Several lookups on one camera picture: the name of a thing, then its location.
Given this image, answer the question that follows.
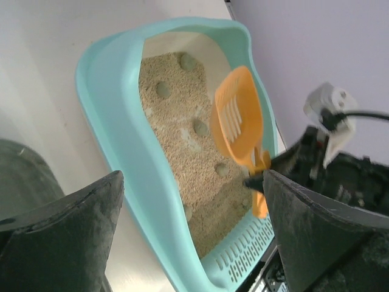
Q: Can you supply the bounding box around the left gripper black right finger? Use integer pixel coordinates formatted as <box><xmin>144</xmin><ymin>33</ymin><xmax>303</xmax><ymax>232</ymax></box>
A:
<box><xmin>264</xmin><ymin>170</ymin><xmax>388</xmax><ymax>291</ymax></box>

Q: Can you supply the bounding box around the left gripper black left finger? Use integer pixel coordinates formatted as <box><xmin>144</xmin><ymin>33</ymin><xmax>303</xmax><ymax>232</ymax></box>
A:
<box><xmin>1</xmin><ymin>171</ymin><xmax>124</xmax><ymax>291</ymax></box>

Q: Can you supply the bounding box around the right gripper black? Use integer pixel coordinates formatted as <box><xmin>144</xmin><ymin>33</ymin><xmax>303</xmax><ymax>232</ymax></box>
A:
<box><xmin>244</xmin><ymin>126</ymin><xmax>388</xmax><ymax>213</ymax></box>

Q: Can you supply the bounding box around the orange litter scoop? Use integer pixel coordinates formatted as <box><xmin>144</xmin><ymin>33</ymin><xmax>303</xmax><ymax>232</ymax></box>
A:
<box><xmin>208</xmin><ymin>65</ymin><xmax>272</xmax><ymax>220</ymax></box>

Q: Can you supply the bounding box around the grey plastic bin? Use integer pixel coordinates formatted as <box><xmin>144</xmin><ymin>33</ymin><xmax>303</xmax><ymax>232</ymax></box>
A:
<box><xmin>1</xmin><ymin>139</ymin><xmax>65</xmax><ymax>220</ymax></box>

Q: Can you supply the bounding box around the teal litter box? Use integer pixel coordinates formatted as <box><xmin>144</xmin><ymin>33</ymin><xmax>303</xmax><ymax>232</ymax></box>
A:
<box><xmin>75</xmin><ymin>17</ymin><xmax>279</xmax><ymax>291</ymax></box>

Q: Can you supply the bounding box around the grey-green litter clump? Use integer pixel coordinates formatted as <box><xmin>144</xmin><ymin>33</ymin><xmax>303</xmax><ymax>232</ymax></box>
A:
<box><xmin>179</xmin><ymin>53</ymin><xmax>197</xmax><ymax>71</ymax></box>
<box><xmin>193</xmin><ymin>119</ymin><xmax>210</xmax><ymax>137</ymax></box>
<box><xmin>183</xmin><ymin>204</ymin><xmax>193</xmax><ymax>222</ymax></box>
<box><xmin>156</xmin><ymin>81</ymin><xmax>170</xmax><ymax>99</ymax></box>
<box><xmin>241</xmin><ymin>198</ymin><xmax>251</xmax><ymax>210</ymax></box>
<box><xmin>215</xmin><ymin>162</ymin><xmax>229</xmax><ymax>177</ymax></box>

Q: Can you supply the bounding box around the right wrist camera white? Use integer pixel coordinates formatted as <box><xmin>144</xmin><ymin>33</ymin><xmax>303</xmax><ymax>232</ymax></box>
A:
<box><xmin>303</xmin><ymin>82</ymin><xmax>359</xmax><ymax>167</ymax></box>

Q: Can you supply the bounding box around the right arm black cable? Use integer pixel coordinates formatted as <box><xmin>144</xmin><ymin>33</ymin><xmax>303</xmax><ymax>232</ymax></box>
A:
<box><xmin>343</xmin><ymin>111</ymin><xmax>389</xmax><ymax>121</ymax></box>

